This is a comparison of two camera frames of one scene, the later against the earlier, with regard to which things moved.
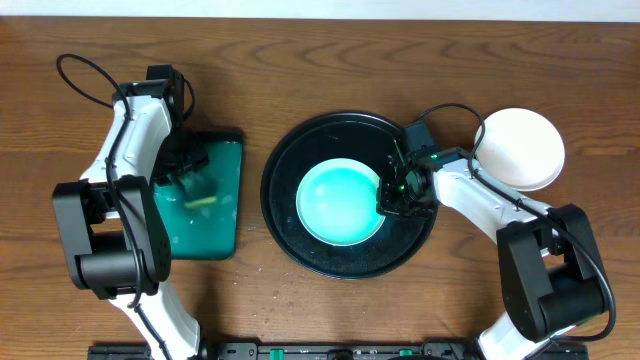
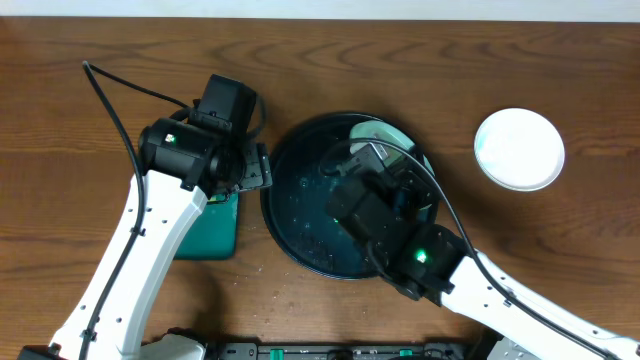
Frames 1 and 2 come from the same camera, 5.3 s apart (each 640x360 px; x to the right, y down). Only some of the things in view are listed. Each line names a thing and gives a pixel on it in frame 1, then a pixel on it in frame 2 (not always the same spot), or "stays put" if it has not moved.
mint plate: x=337 y=201 -> x=370 y=129
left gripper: x=186 y=163 -> x=257 y=167
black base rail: x=324 y=350 stays put
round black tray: x=365 y=137 stays put
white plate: x=522 y=148 stays put
